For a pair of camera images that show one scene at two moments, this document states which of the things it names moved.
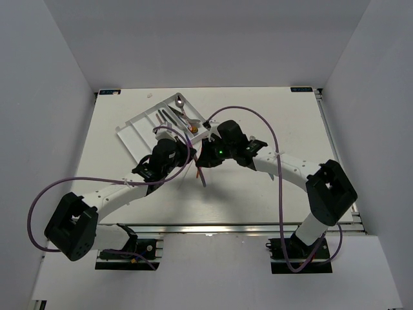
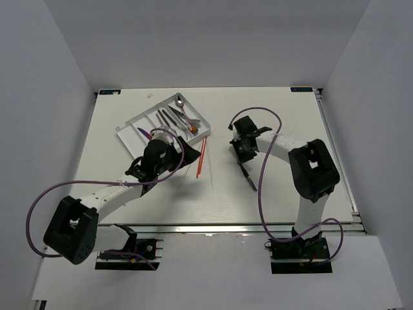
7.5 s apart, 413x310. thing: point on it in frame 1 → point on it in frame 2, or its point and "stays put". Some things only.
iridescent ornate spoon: [193, 129] stays put
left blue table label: [110, 92] stays put
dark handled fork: [168, 123] stays put
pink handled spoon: [179, 102] stays put
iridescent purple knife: [202, 176] → [145, 133]
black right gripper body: [216, 152] → [244, 155]
